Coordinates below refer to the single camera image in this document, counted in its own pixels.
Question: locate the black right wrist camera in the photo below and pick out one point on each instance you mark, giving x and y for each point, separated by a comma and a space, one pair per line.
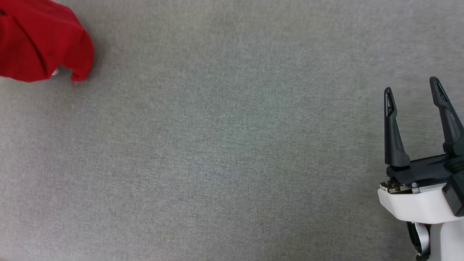
456, 192

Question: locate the grey fabric sofa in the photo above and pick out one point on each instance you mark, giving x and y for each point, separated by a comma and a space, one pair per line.
224, 145

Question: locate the red and white garment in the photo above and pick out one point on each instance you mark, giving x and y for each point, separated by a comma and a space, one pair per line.
32, 40

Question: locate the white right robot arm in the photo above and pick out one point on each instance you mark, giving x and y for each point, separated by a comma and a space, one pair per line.
449, 243

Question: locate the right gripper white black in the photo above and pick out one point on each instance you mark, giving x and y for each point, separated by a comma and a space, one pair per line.
417, 203

